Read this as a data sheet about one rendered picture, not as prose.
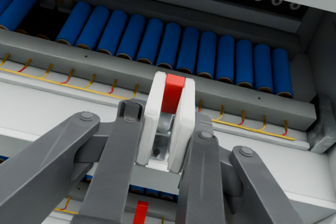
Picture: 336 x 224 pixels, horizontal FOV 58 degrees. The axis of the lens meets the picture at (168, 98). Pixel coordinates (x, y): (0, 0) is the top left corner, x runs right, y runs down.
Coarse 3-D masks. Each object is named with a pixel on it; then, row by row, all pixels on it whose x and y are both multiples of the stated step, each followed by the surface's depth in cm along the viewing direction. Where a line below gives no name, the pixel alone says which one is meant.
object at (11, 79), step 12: (0, 72) 27; (24, 84) 27; (36, 84) 27; (48, 84) 27; (72, 96) 28; (84, 96) 27; (96, 96) 27; (228, 132) 28; (240, 132) 28; (252, 132) 28; (288, 144) 28; (300, 144) 28
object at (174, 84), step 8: (168, 80) 19; (176, 80) 19; (184, 80) 19; (168, 88) 19; (176, 88) 19; (168, 96) 20; (176, 96) 20; (168, 104) 21; (176, 104) 20; (160, 112) 22; (168, 112) 21; (160, 120) 23; (168, 120) 23; (160, 128) 24; (168, 128) 24
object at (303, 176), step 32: (160, 0) 35; (192, 0) 34; (224, 0) 34; (320, 64) 33; (0, 96) 27; (32, 96) 27; (64, 96) 28; (128, 96) 29; (320, 96) 29; (0, 128) 25; (32, 128) 25; (256, 128) 29; (288, 128) 29; (320, 128) 27; (160, 160) 25; (288, 160) 27; (320, 160) 28; (288, 192) 25; (320, 192) 26
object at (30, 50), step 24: (0, 48) 28; (24, 48) 27; (48, 48) 28; (72, 48) 28; (72, 72) 28; (96, 72) 28; (120, 72) 27; (144, 72) 28; (168, 72) 28; (120, 96) 27; (216, 96) 28; (240, 96) 28; (264, 96) 28; (216, 120) 28; (264, 120) 28; (288, 120) 28; (312, 120) 28
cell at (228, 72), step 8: (224, 40) 33; (232, 40) 33; (224, 48) 32; (232, 48) 33; (224, 56) 31; (232, 56) 32; (216, 64) 32; (224, 64) 31; (232, 64) 31; (216, 72) 31; (224, 72) 30; (232, 72) 30; (232, 80) 30
